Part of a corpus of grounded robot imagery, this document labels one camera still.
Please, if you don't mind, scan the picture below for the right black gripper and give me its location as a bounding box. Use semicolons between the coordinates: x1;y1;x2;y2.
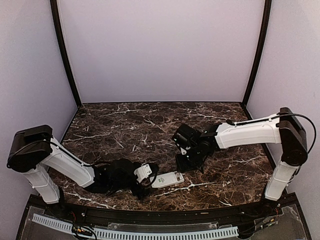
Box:
175;144;204;173

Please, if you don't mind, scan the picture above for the white remote control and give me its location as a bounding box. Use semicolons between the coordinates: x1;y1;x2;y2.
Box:
150;171;185;189

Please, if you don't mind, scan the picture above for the copper top battery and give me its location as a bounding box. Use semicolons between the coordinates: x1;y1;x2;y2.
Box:
175;173;181;181

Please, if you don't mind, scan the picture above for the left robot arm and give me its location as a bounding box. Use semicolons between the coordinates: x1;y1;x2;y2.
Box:
6;125;159;218

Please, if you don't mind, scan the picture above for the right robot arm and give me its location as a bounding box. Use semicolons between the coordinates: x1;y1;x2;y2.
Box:
172;107;314;217

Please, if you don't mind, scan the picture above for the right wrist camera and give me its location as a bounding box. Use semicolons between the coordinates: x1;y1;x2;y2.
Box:
175;141;191;155

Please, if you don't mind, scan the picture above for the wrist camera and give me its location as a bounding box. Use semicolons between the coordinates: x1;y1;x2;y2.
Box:
133;163;159;183
175;141;191;155

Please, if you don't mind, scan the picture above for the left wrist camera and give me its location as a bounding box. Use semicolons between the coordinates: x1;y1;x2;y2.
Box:
133;163;159;183

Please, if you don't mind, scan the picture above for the black front rail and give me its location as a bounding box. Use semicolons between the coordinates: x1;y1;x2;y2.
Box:
25;193;303;226

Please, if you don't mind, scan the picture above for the white slotted cable duct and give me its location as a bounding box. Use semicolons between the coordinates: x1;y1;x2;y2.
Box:
32;213;239;240

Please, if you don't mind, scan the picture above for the right black frame post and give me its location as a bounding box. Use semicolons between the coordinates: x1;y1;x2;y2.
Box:
242;0;272;107

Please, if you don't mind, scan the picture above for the black frame post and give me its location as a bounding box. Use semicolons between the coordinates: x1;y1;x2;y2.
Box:
49;0;82;108
242;0;272;107

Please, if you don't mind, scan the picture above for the left black frame post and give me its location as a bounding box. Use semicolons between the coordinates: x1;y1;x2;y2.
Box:
49;0;82;108

